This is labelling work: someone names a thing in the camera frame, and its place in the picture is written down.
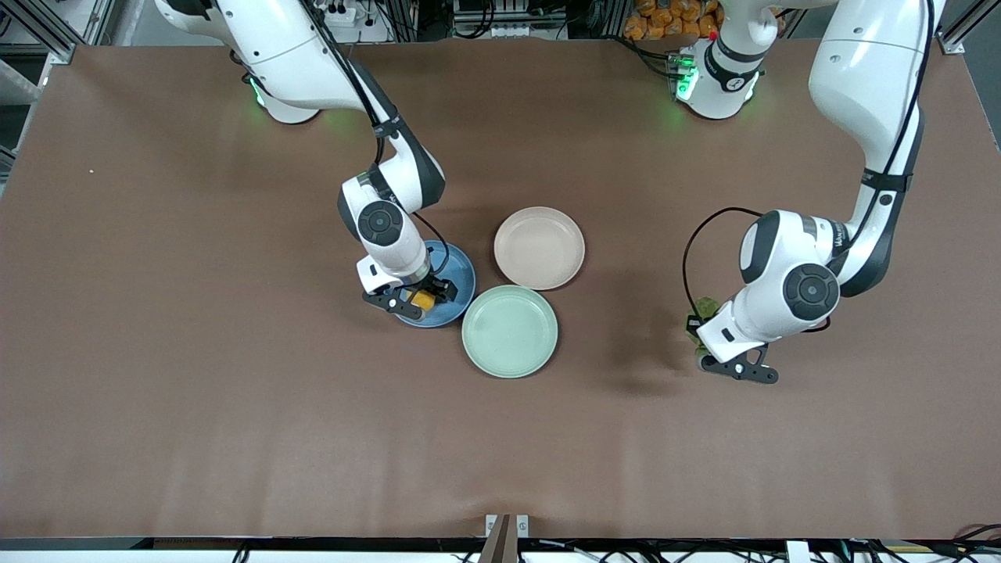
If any green lettuce leaf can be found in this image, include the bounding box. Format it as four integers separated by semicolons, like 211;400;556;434
687;296;722;353

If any blue plate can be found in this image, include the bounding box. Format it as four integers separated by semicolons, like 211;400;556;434
395;241;477;328

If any light green plate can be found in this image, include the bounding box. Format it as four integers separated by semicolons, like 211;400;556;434
461;285;559;379

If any beige plate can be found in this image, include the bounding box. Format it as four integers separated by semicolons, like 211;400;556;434
493;206;586;291

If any black and white electronics rack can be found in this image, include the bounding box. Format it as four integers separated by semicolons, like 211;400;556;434
452;0;569;40

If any bag of orange items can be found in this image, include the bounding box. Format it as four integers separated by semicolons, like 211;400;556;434
623;0;722;41

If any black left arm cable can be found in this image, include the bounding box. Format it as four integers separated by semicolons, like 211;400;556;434
682;0;937;333

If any black left camera bracket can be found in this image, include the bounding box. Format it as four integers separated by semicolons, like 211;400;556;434
700;346;780;385

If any brown camera mast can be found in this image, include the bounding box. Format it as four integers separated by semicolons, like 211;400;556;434
479;514;518;563

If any aluminium frame profile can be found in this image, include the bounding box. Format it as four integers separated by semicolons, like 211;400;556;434
0;0;118;65

